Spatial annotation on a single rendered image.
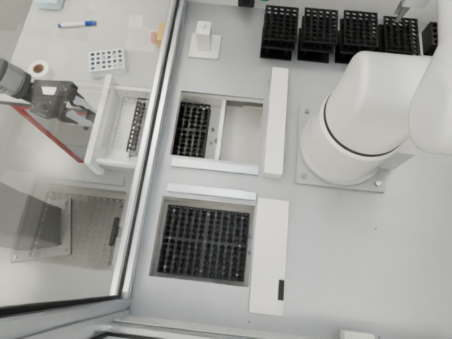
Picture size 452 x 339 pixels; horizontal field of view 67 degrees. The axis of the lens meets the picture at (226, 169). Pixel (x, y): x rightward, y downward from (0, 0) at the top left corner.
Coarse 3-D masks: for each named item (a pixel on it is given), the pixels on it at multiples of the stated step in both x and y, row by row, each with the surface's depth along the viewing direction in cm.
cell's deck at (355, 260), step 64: (192, 64) 101; (256, 64) 101; (320, 64) 102; (320, 192) 89; (384, 192) 89; (448, 192) 89; (320, 256) 84; (384, 256) 84; (448, 256) 84; (192, 320) 79; (256, 320) 79; (320, 320) 79; (384, 320) 79; (448, 320) 79
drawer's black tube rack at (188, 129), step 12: (180, 108) 102; (192, 108) 102; (204, 108) 102; (180, 120) 103; (192, 120) 100; (204, 120) 104; (180, 132) 99; (192, 132) 99; (204, 132) 99; (180, 144) 98; (192, 144) 98; (204, 144) 98; (192, 156) 100
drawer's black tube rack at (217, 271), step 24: (192, 216) 91; (216, 216) 91; (240, 216) 95; (192, 240) 89; (216, 240) 93; (240, 240) 89; (168, 264) 90; (192, 264) 87; (216, 264) 87; (240, 264) 88
